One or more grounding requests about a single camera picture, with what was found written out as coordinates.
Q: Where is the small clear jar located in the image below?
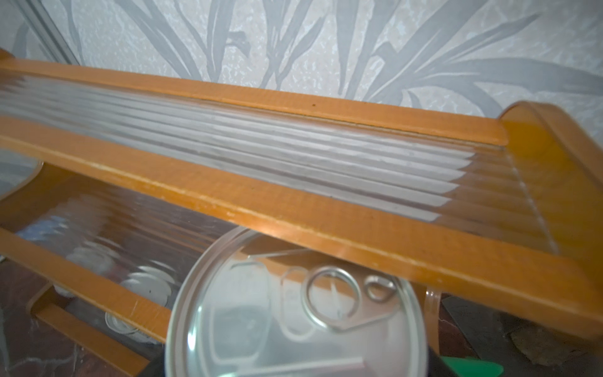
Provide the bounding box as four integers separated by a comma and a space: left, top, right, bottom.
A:
66, 241, 119, 276

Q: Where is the orange wooden three-tier shelf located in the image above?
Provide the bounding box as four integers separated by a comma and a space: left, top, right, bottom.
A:
1, 52, 602, 376

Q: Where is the purple label tin can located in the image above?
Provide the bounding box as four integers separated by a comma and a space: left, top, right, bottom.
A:
105, 313, 159, 345

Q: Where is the green wooden-handled garden trowel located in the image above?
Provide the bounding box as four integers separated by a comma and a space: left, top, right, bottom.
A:
442, 357, 504, 377

